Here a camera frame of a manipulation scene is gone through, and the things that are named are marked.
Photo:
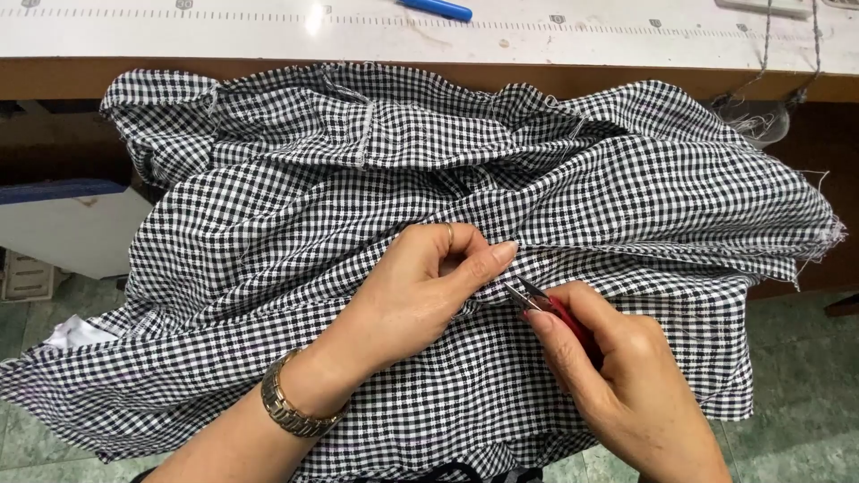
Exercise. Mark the person's right hand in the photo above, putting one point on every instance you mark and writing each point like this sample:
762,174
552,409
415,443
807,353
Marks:
637,389

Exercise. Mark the person's left hand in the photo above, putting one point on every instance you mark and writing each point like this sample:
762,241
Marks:
396,302

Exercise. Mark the black white checkered fabric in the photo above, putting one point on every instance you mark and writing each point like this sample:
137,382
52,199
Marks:
282,221

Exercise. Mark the gold metal wristwatch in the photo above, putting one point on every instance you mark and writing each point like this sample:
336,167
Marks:
288,409

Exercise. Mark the person's dark striped clothing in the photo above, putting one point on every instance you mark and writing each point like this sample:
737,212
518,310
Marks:
456,475

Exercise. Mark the clear bag of thread scraps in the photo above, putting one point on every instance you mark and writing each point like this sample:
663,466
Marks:
765,124

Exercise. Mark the white cloth scrap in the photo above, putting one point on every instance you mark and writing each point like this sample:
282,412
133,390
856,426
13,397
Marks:
77,333

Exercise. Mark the white board panel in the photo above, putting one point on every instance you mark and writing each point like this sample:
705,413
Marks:
74,235

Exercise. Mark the blue flat panel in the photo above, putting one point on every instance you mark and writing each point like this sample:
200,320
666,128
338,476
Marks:
54,191

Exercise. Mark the beige plastic crate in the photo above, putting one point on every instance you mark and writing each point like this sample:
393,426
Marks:
27,275

